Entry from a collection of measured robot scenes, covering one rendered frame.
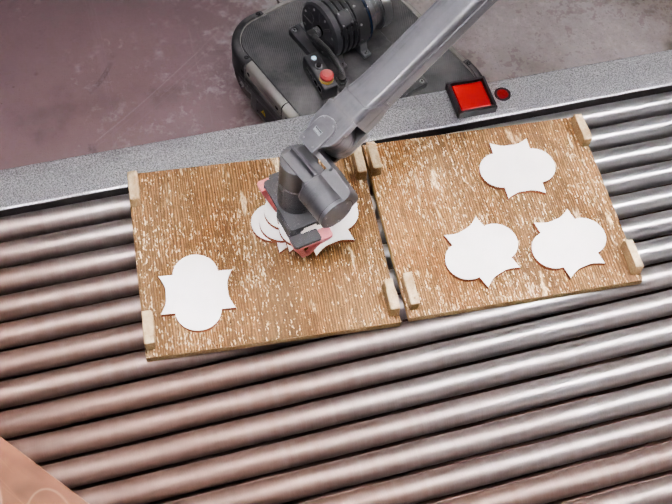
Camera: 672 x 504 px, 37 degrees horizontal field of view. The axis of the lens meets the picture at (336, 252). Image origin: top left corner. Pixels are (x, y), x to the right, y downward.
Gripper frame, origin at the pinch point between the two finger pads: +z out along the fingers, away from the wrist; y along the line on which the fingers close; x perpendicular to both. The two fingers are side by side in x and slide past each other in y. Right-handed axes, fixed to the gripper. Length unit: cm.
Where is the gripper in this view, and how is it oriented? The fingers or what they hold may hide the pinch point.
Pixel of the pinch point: (292, 230)
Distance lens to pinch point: 165.4
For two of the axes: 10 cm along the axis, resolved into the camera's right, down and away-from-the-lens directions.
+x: -8.8, 3.6, -3.0
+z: -0.8, 5.1, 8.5
